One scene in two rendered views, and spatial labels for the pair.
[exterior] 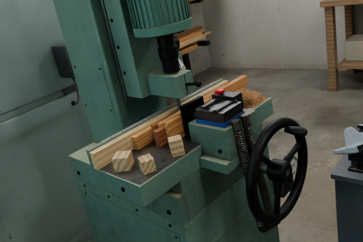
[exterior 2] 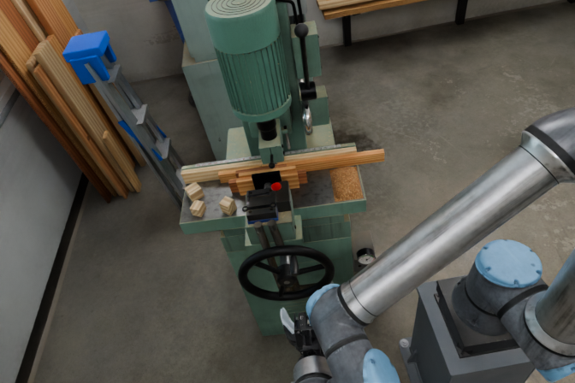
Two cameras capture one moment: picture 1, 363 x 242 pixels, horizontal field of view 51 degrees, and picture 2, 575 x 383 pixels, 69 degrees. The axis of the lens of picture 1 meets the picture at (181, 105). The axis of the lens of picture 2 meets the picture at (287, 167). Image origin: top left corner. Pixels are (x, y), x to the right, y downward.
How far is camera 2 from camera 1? 1.07 m
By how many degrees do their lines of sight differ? 47
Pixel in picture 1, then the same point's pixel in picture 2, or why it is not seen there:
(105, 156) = (192, 178)
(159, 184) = (198, 226)
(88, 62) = not seen: hidden behind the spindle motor
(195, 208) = (240, 247)
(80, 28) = not seen: hidden behind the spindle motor
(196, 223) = (240, 254)
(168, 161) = (216, 214)
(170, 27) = (246, 117)
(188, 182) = (231, 232)
